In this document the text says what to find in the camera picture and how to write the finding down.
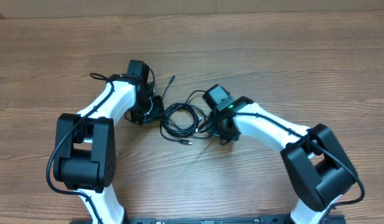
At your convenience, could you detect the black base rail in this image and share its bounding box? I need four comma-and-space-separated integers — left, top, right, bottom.
70, 213, 347, 224

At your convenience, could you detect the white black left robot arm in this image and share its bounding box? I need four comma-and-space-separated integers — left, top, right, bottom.
46, 73, 164, 223

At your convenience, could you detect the black USB cable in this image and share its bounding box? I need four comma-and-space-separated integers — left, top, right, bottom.
159, 90, 213, 146

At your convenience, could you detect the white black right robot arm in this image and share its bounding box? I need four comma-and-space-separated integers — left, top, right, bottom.
204, 95, 365, 223

